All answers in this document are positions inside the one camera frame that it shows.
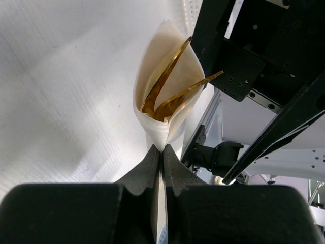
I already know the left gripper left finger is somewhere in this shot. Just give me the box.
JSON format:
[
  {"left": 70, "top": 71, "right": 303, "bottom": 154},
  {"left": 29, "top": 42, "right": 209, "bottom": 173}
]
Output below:
[{"left": 1, "top": 146, "right": 160, "bottom": 243}]

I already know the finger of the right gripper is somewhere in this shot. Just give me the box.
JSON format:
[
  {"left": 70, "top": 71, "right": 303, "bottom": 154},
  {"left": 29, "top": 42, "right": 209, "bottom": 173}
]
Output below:
[{"left": 222, "top": 72, "right": 324, "bottom": 184}]

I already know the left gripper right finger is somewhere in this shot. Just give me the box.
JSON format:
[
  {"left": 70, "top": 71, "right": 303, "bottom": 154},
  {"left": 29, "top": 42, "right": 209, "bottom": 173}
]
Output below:
[{"left": 162, "top": 145, "right": 324, "bottom": 243}]

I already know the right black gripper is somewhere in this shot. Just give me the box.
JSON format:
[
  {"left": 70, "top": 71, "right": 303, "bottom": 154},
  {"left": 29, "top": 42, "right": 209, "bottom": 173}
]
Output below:
[{"left": 191, "top": 1, "right": 324, "bottom": 106}]

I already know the gold spoon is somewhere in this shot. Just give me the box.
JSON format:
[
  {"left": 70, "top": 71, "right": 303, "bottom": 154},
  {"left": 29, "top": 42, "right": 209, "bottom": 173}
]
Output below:
[{"left": 141, "top": 36, "right": 192, "bottom": 117}]

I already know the gold fork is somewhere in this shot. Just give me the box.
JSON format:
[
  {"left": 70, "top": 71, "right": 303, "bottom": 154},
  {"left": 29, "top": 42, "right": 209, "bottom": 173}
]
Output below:
[{"left": 155, "top": 71, "right": 224, "bottom": 121}]

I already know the white paper napkin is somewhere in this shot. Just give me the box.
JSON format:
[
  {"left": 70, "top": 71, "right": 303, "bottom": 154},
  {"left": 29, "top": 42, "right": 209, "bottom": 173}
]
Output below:
[{"left": 133, "top": 20, "right": 205, "bottom": 157}]

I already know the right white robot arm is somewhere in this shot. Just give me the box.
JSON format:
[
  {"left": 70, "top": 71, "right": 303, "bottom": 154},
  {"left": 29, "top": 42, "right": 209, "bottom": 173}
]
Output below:
[{"left": 184, "top": 1, "right": 324, "bottom": 184}]

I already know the white perforated plastic basket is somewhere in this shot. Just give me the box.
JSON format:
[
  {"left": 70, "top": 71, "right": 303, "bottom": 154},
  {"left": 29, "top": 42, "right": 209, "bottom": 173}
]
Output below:
[{"left": 182, "top": 0, "right": 203, "bottom": 34}]

